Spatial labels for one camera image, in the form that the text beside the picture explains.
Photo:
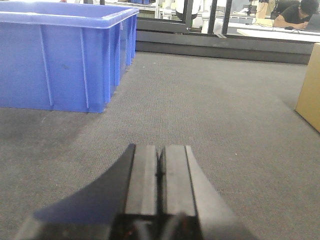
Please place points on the blue plastic crate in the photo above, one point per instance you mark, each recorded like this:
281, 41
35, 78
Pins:
63, 56

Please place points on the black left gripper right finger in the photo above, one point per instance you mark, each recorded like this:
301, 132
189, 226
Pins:
186, 189

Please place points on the black metal frame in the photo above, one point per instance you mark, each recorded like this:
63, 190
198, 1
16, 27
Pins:
175, 37

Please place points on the person in black shirt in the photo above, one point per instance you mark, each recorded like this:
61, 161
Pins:
297, 16

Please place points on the brown cardboard box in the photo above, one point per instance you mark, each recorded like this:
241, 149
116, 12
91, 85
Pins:
308, 103

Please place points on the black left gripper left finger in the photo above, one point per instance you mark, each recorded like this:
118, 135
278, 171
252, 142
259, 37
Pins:
127, 190

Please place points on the white desk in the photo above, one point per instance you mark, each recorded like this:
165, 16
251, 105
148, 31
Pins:
268, 32

